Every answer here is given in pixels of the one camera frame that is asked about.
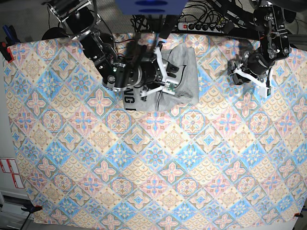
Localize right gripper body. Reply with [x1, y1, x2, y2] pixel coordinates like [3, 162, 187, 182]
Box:
[130, 61, 165, 89]

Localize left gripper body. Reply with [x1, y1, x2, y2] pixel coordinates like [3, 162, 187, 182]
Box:
[232, 51, 272, 75]

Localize grey T-shirt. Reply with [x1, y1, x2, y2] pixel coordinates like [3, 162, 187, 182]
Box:
[122, 43, 199, 112]

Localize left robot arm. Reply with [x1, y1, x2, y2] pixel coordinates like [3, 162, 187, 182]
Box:
[232, 0, 291, 89]

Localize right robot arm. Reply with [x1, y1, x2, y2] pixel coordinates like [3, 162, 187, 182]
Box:
[45, 0, 179, 97]

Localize white power strip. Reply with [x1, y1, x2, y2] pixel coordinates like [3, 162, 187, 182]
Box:
[177, 22, 223, 33]

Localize black table clamp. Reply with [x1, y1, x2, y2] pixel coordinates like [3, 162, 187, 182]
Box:
[159, 15, 180, 39]

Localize blue box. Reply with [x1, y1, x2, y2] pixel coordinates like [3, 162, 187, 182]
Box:
[115, 0, 188, 15]

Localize patterned tablecloth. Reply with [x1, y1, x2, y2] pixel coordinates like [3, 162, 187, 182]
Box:
[0, 34, 307, 230]

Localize left edge spring clamp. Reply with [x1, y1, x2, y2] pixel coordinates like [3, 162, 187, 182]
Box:
[0, 25, 15, 63]

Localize bottom right spring clamp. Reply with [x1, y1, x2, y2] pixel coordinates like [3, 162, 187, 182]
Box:
[294, 213, 304, 218]

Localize red white labels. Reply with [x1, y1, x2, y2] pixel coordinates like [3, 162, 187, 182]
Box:
[0, 158, 24, 189]

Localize bottom left spring clamp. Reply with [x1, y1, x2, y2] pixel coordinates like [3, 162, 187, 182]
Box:
[21, 205, 42, 214]

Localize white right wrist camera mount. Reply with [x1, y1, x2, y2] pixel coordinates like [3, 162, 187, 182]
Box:
[134, 40, 179, 101]

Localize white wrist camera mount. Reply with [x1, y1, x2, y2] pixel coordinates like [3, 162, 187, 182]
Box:
[227, 59, 274, 99]
[134, 40, 179, 101]

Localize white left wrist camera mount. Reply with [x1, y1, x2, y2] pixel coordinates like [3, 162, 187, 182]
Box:
[227, 59, 274, 99]

